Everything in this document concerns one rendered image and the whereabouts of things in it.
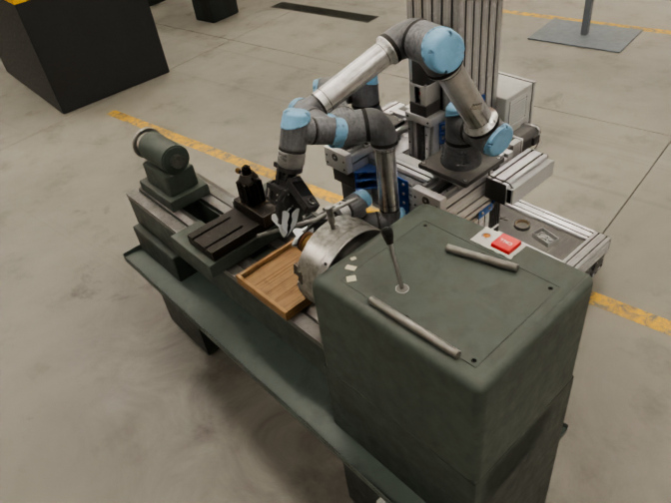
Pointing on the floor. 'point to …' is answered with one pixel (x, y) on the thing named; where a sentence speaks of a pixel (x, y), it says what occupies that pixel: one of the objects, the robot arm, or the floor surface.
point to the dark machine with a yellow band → (80, 48)
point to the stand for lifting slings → (586, 33)
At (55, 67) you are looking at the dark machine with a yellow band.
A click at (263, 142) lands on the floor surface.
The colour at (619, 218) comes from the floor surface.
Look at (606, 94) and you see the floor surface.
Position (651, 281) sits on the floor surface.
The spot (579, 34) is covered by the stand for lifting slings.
